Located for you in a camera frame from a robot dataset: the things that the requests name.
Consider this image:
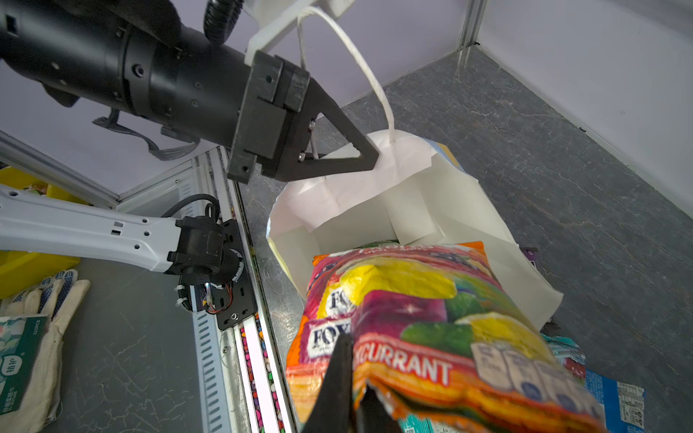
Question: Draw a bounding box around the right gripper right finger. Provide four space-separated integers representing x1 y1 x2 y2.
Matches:
357 387 402 433

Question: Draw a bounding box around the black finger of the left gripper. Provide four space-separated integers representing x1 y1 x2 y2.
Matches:
270 80 380 181

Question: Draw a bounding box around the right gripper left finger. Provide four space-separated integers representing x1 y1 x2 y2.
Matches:
302 334 354 433

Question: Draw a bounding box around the left gripper body, black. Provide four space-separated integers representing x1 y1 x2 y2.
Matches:
227 52 310 183

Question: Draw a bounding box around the orange Fox's candy bag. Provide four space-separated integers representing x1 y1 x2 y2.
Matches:
286 242 606 432

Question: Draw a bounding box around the paper bag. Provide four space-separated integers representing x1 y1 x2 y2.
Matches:
266 4 564 330

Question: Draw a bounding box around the purple M&M's packet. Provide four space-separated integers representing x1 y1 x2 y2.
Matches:
520 246 540 268

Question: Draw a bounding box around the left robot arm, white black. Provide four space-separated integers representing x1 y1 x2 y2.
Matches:
1 1 380 284

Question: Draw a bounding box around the teal Fox's mint bag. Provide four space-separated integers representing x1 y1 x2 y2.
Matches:
542 334 587 382

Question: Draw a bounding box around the blue snack packet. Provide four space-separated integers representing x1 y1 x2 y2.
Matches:
586 370 646 433

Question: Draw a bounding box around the white work glove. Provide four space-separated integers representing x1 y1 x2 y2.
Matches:
1 269 91 432

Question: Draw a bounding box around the yellow plastic bin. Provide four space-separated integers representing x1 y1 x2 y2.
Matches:
1 167 88 299

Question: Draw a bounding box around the green white paper box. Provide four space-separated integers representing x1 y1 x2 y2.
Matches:
1 315 49 415

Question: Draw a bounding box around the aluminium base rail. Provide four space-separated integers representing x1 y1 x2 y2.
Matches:
208 146 299 432

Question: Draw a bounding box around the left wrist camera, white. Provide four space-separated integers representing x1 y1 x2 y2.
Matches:
243 0 355 66

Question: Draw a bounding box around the white vented cable duct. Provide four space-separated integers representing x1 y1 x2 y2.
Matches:
192 312 232 433

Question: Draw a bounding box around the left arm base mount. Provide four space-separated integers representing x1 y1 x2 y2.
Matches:
211 219 257 331

